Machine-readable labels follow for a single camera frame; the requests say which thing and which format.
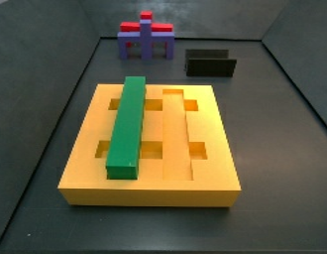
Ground yellow slotted board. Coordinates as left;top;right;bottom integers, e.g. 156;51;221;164
59;84;242;207

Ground green long block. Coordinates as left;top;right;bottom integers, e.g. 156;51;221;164
106;76;146;180

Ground purple bridge-shaped block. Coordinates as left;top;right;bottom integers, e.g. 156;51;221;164
118;20;175;60

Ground red bridge-shaped block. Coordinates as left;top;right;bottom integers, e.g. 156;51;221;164
120;10;174;32

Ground black angled bracket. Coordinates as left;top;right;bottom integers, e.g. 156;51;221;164
186;50;238;77

